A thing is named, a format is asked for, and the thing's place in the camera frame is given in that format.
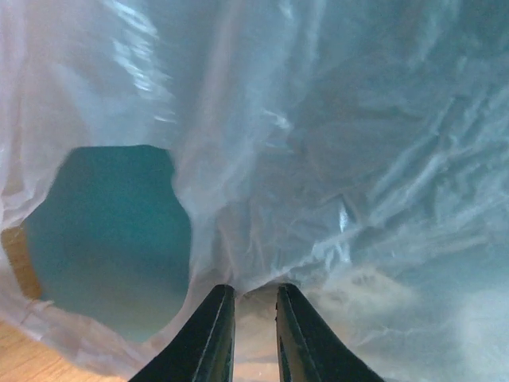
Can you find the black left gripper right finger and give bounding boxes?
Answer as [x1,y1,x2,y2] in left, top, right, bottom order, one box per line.
[276,283,383,382]

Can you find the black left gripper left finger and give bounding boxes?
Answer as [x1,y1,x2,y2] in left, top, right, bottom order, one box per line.
[130,284,235,382]

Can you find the teal plastic trash bin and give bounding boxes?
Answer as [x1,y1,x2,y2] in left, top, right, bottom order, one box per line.
[24,146,191,342]

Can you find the translucent pink plastic trash bag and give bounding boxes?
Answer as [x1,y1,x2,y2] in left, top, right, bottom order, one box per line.
[1,1,508,381]

